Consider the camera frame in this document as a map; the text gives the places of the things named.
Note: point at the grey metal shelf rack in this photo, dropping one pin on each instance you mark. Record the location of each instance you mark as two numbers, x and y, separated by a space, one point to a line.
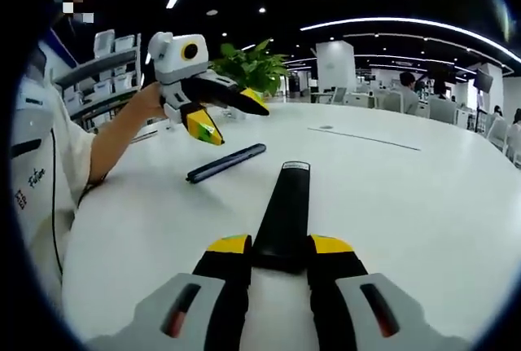
97 62

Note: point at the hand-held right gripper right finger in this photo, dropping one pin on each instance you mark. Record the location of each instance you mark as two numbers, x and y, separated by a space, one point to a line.
338 269

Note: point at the group of white office chairs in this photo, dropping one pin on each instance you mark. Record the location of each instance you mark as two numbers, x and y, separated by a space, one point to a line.
443 111

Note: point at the thin curved ceiling light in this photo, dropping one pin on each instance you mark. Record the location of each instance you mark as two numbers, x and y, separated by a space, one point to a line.
407 21

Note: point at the green potted plant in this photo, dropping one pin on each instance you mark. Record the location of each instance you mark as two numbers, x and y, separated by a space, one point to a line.
252 68

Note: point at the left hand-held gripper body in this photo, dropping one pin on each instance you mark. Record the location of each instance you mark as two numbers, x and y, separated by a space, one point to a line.
175 62

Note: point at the black remote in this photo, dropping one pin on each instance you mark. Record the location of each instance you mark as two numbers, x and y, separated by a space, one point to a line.
285 212

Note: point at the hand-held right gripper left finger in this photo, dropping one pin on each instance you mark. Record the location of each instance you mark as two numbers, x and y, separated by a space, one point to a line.
224 269

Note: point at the person's left hand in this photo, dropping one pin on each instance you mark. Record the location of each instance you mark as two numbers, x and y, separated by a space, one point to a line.
150 100

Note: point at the white pillar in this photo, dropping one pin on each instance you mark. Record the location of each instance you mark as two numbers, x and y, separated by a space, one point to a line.
335 66

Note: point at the group of white storage boxes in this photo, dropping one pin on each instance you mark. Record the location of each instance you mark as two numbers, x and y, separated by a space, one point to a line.
118 80

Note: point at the dark monitor on stand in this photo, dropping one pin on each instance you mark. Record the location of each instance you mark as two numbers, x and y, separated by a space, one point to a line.
483 78

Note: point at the small dark flat object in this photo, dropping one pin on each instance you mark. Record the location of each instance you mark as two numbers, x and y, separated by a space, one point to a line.
144 136

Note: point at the white chest-worn device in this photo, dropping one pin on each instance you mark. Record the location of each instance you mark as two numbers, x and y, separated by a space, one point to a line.
34 119

